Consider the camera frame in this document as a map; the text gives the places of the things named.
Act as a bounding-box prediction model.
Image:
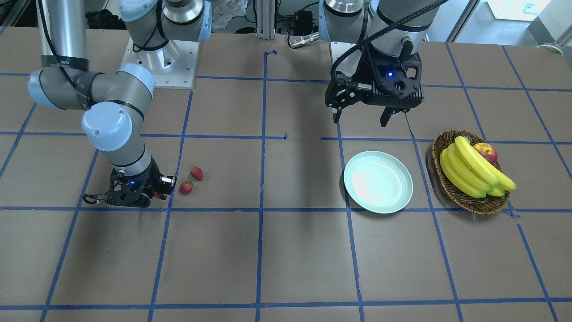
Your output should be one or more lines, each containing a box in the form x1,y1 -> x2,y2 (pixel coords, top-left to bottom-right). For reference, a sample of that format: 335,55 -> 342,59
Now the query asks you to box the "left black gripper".
325,43 -> 425,127

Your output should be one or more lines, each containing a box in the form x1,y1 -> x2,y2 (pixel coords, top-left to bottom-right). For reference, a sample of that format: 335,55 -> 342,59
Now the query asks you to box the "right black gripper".
107,159 -> 176,208

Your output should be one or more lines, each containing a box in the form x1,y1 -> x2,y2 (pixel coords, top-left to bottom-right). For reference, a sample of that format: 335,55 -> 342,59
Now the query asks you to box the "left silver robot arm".
318,0 -> 444,127

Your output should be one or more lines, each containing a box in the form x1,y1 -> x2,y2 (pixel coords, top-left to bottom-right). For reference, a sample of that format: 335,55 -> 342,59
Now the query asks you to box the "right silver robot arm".
27,0 -> 212,208

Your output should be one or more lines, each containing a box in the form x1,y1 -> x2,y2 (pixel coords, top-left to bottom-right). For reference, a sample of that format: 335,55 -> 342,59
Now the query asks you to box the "pale green plate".
343,151 -> 413,214

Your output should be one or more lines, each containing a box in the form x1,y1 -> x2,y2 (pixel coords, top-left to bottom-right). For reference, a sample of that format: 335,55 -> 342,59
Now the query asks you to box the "silver cylindrical connector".
287,32 -> 320,49

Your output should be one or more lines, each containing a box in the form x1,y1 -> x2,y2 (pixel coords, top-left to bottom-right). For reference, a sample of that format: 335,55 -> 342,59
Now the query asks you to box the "black power adapter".
291,10 -> 313,35

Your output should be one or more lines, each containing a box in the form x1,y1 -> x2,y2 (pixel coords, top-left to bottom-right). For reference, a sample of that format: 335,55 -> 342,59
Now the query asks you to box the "yellow banana bunch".
439,136 -> 517,199

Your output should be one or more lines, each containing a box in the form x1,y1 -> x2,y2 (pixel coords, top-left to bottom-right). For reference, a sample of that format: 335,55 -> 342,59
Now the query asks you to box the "red apple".
473,142 -> 498,165

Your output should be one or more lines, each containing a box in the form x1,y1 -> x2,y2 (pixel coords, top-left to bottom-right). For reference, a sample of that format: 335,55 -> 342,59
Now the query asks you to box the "brown wicker basket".
425,129 -> 510,215

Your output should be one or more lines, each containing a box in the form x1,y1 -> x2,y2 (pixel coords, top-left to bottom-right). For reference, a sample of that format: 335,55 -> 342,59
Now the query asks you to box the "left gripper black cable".
331,0 -> 447,85

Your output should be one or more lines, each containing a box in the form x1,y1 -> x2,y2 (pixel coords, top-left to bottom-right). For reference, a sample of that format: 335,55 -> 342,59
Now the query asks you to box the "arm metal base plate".
330,42 -> 361,73
121,39 -> 200,90

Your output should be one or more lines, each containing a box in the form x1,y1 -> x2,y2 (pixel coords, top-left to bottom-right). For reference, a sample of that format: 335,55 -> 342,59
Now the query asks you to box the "aluminium frame post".
252,0 -> 278,41

